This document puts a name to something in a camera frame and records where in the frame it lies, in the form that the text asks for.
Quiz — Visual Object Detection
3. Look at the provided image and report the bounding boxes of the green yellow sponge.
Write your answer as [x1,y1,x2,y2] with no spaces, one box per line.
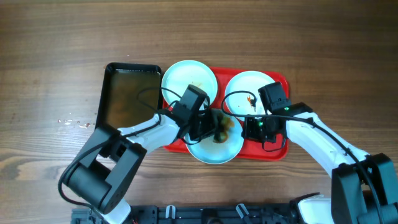
[213,114,234,144]

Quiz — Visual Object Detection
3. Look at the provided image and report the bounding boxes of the light blue plate bottom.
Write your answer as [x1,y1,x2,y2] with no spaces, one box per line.
[184,109,244,164]

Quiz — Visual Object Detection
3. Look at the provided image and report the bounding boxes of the light blue plate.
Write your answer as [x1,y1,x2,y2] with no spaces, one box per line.
[184,109,244,164]
[223,71,275,116]
[161,60,218,109]

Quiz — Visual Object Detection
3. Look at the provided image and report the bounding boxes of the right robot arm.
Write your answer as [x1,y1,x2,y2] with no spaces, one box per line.
[242,103,397,223]

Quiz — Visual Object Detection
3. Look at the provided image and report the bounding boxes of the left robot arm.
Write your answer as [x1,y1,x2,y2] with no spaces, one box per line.
[58,107,220,223]

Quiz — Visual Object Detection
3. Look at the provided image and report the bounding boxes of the black water tray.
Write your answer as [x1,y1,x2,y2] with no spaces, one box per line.
[95,62,163,129]

